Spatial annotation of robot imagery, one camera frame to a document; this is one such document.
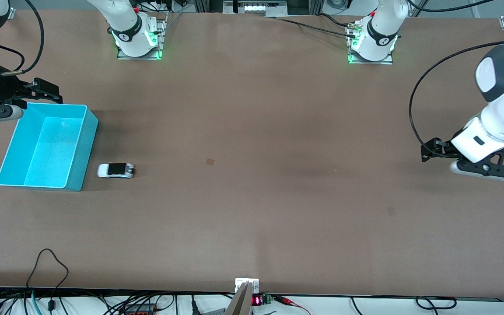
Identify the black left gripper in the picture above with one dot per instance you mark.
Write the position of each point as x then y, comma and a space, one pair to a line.
444, 152

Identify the lit control device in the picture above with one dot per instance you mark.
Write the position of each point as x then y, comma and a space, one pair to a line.
256, 7

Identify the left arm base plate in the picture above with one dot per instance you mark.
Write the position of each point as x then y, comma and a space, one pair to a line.
387, 61

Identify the teal plastic bin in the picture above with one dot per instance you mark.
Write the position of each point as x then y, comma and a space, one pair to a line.
46, 148

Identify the aluminium frame corner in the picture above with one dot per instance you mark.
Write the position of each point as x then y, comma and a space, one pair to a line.
6, 13

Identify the dark power strip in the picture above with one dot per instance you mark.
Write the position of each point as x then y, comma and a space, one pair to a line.
140, 310

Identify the red LED display module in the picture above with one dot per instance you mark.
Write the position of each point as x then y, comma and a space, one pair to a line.
256, 300

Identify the black left camera bracket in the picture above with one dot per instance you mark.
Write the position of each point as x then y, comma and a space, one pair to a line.
492, 170

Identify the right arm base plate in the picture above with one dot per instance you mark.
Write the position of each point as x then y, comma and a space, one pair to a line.
161, 39

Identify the white jeep toy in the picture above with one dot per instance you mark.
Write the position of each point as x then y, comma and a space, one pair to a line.
105, 171

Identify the green terminal block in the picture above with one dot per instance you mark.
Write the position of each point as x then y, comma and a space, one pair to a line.
267, 299

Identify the white metal mounting bracket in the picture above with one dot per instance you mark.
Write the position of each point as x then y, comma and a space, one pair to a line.
254, 283

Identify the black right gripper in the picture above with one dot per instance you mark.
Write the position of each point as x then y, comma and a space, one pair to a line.
5, 90

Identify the grey aluminium camera post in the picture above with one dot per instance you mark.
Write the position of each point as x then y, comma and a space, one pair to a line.
241, 302

